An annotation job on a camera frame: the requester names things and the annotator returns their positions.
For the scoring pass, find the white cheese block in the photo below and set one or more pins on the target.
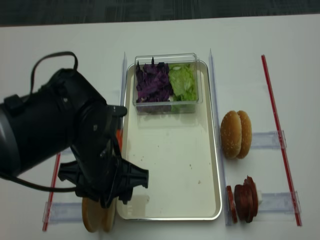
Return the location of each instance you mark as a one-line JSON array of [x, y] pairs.
[[259, 197]]

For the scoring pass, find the right red tape strip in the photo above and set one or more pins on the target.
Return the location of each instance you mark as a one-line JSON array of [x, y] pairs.
[[298, 218]]

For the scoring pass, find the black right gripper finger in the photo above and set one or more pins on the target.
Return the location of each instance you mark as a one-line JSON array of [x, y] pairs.
[[70, 171]]

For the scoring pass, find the right sesame bun top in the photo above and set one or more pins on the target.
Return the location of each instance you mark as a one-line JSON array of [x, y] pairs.
[[246, 134]]

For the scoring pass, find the green lettuce leaves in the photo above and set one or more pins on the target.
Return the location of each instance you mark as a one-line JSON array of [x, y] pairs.
[[182, 80]]

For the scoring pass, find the sesame bun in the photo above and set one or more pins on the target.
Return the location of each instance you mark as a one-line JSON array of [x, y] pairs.
[[246, 134], [231, 134]]

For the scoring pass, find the red bacon slice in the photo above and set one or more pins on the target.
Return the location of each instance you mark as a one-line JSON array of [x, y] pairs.
[[231, 203]]

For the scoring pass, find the clear long divider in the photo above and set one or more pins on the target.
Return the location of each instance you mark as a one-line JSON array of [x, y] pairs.
[[220, 157], [122, 99]]

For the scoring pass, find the right lower clear cross divider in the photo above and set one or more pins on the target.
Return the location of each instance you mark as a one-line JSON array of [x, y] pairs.
[[281, 202]]

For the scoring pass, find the brown meat patties stack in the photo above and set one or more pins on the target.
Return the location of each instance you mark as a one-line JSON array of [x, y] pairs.
[[246, 200]]

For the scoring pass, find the left clear long divider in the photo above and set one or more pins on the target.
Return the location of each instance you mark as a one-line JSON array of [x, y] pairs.
[[122, 99]]

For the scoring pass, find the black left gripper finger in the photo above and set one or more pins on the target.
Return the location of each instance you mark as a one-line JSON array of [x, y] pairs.
[[130, 176]]

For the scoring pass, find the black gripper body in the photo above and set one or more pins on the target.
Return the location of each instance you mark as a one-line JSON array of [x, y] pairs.
[[95, 149]]

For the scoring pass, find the clear plastic salad container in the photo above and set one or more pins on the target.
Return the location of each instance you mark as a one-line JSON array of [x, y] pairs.
[[165, 108]]

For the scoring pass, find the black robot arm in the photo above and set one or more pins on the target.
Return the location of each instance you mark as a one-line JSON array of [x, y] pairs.
[[68, 113]]

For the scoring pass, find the large bottom bun half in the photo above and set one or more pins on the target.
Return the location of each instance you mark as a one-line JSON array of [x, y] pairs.
[[92, 215]]

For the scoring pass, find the right upper clear cross divider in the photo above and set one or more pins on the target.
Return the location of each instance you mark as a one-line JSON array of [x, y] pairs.
[[269, 140]]

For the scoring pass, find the metal serving tray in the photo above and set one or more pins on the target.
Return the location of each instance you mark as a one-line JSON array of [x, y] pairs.
[[180, 153]]

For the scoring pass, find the purple cabbage shreds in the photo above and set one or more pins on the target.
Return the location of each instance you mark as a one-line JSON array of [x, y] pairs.
[[153, 85]]

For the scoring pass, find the left sesame bun top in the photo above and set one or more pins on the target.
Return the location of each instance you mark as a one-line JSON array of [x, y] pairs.
[[231, 134]]

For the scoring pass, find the right clear long divider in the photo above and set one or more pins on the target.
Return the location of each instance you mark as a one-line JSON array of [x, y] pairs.
[[220, 157]]

